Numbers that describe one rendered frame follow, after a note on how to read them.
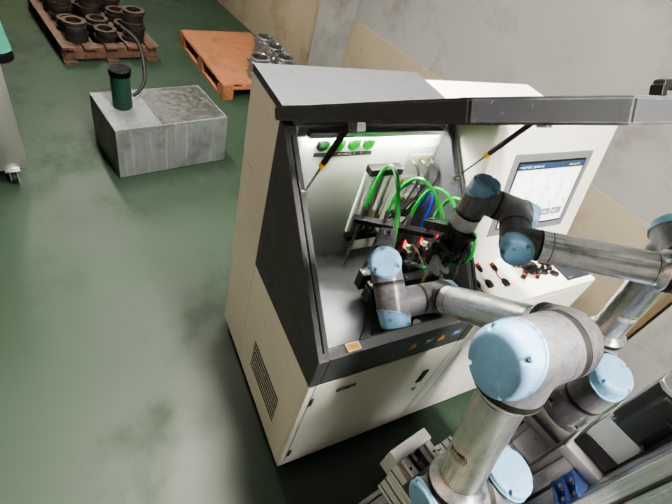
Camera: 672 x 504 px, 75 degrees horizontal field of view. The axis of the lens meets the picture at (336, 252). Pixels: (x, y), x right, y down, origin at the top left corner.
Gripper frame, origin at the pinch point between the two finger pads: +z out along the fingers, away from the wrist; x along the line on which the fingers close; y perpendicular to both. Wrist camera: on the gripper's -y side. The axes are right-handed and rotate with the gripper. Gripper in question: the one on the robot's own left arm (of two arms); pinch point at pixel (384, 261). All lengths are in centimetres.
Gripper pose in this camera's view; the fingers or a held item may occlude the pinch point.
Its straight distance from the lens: 135.5
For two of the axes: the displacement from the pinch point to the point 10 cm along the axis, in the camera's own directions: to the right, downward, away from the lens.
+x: 9.8, 1.3, -1.1
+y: -1.4, 9.9, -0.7
